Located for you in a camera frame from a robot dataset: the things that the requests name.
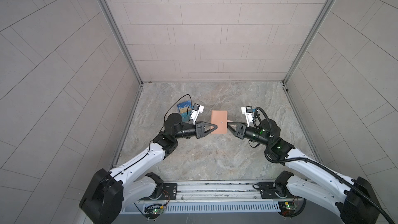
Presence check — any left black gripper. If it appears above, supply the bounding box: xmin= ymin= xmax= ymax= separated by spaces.
xmin=170 ymin=122 xmax=215 ymax=142

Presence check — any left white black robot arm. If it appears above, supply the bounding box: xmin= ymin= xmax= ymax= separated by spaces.
xmin=79 ymin=113 xmax=218 ymax=224

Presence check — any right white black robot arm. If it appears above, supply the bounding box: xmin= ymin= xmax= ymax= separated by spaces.
xmin=227 ymin=120 xmax=382 ymax=224

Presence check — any teal card on table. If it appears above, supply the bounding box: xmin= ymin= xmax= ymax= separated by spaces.
xmin=180 ymin=112 xmax=191 ymax=122

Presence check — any gold beige card on table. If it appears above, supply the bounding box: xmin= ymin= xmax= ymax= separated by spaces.
xmin=178 ymin=106 xmax=191 ymax=114

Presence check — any blue VIP card on table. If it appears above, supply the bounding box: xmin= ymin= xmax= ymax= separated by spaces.
xmin=177 ymin=101 xmax=192 ymax=111

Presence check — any white ventilation grille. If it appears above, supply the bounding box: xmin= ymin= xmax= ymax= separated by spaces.
xmin=124 ymin=201 xmax=281 ymax=215

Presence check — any right green circuit board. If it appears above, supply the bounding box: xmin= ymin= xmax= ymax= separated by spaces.
xmin=278 ymin=201 xmax=297 ymax=216

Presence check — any green circuit board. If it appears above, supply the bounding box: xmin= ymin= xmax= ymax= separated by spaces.
xmin=278 ymin=201 xmax=297 ymax=216
xmin=144 ymin=204 xmax=165 ymax=215

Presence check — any left green circuit board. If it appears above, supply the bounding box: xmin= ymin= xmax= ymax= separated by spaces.
xmin=144 ymin=204 xmax=165 ymax=215

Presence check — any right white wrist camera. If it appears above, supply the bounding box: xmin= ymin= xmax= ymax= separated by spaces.
xmin=241 ymin=106 xmax=254 ymax=127

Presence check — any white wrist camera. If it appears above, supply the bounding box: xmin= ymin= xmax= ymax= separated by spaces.
xmin=190 ymin=103 xmax=204 ymax=124
xmin=241 ymin=106 xmax=254 ymax=127

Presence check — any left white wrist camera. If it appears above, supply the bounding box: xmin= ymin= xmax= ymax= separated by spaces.
xmin=190 ymin=103 xmax=204 ymax=124

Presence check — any left black camera cable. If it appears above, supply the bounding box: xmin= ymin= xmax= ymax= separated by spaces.
xmin=148 ymin=94 xmax=193 ymax=153

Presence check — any aluminium mounting rail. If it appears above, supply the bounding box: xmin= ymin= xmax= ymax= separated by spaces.
xmin=86 ymin=178 xmax=347 ymax=205

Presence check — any right black corrugated cable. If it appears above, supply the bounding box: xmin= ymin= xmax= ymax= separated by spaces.
xmin=253 ymin=107 xmax=396 ymax=224

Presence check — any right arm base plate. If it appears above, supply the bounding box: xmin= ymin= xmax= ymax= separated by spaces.
xmin=253 ymin=181 xmax=297 ymax=199

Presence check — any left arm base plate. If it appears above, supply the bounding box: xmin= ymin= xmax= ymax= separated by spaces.
xmin=140 ymin=183 xmax=178 ymax=201

